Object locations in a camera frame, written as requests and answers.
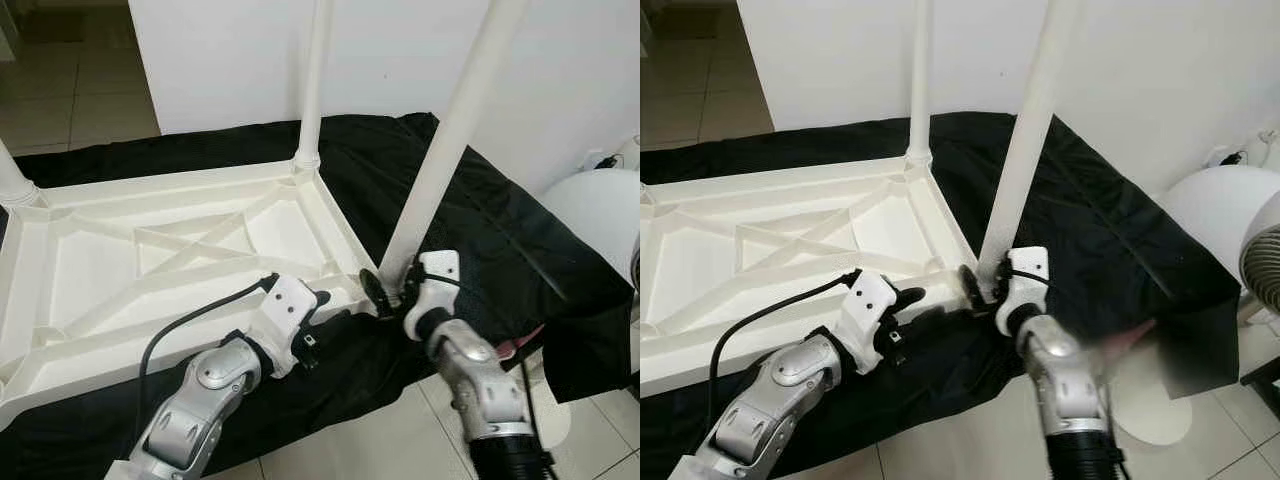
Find white plastic table top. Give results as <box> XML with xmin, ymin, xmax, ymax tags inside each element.
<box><xmin>640</xmin><ymin>155</ymin><xmax>986</xmax><ymax>396</ymax></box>
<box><xmin>0</xmin><ymin>158</ymin><xmax>391</xmax><ymax>431</ymax></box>

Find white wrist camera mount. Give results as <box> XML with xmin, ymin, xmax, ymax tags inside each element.
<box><xmin>245</xmin><ymin>275</ymin><xmax>323</xmax><ymax>379</ymax></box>
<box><xmin>405</xmin><ymin>250</ymin><xmax>461</xmax><ymax>341</ymax></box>
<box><xmin>995</xmin><ymin>246</ymin><xmax>1051</xmax><ymax>336</ymax></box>
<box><xmin>838</xmin><ymin>270</ymin><xmax>901</xmax><ymax>376</ymax></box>

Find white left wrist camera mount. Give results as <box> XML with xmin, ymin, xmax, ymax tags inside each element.
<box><xmin>838</xmin><ymin>270</ymin><xmax>901</xmax><ymax>376</ymax></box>
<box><xmin>245</xmin><ymin>275</ymin><xmax>323</xmax><ymax>379</ymax></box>

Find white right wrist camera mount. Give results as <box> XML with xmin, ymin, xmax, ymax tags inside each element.
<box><xmin>405</xmin><ymin>250</ymin><xmax>461</xmax><ymax>341</ymax></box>
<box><xmin>995</xmin><ymin>246</ymin><xmax>1051</xmax><ymax>336</ymax></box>

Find wall socket with black plug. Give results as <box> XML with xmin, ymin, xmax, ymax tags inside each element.
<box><xmin>585</xmin><ymin>148</ymin><xmax>641</xmax><ymax>173</ymax></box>
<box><xmin>1210</xmin><ymin>145</ymin><xmax>1271</xmax><ymax>171</ymax></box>

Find white round fan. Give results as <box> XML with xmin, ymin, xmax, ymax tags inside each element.
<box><xmin>540</xmin><ymin>168</ymin><xmax>641</xmax><ymax>291</ymax></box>

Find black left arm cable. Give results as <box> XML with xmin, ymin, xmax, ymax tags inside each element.
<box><xmin>135</xmin><ymin>272</ymin><xmax>281</xmax><ymax>441</ymax></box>
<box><xmin>708</xmin><ymin>268</ymin><xmax>863</xmax><ymax>411</ymax></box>

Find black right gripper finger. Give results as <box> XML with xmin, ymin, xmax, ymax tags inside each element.
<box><xmin>957</xmin><ymin>263</ymin><xmax>989</xmax><ymax>316</ymax></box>
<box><xmin>358</xmin><ymin>268</ymin><xmax>398</xmax><ymax>319</ymax></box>

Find black cloth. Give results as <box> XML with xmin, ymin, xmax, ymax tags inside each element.
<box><xmin>0</xmin><ymin>110</ymin><xmax>636</xmax><ymax>480</ymax></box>
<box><xmin>640</xmin><ymin>108</ymin><xmax>1241</xmax><ymax>480</ymax></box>

